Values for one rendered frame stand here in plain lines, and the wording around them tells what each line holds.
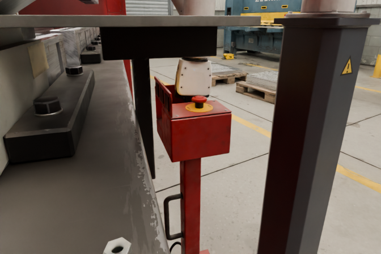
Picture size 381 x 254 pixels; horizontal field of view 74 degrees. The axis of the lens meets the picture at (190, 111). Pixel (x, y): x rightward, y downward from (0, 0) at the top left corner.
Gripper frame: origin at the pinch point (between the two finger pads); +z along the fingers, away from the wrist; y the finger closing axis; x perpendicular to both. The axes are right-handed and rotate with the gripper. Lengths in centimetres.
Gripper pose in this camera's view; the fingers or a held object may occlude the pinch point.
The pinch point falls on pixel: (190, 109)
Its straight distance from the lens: 76.6
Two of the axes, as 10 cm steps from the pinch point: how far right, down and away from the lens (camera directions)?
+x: -3.0, -3.2, 9.0
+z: -0.8, 9.5, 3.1
